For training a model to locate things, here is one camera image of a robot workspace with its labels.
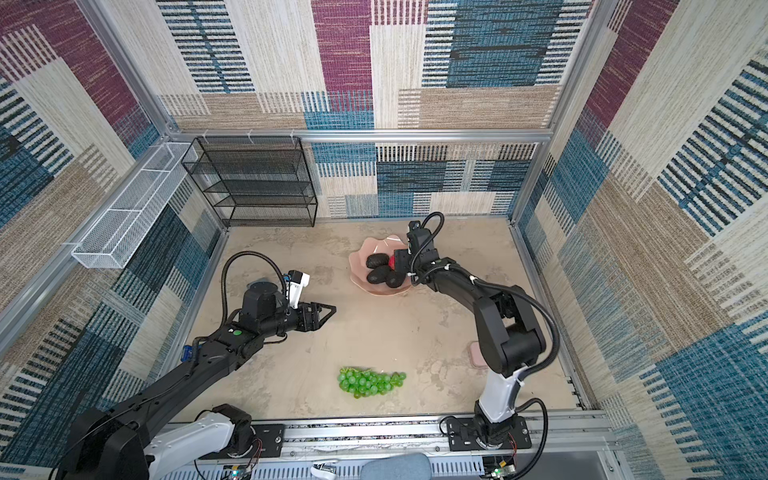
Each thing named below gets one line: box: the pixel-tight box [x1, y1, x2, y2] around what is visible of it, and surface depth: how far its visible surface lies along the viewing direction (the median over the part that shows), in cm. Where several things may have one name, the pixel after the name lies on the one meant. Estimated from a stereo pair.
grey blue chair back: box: [361, 453, 433, 480], surface depth 69 cm
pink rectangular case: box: [469, 341, 488, 368], surface depth 54 cm
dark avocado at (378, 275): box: [366, 265, 391, 285], surface depth 102 cm
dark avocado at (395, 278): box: [386, 270, 406, 288], surface depth 98 cm
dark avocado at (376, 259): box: [366, 253, 389, 269], surface depth 105 cm
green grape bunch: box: [338, 367, 407, 399], surface depth 80 cm
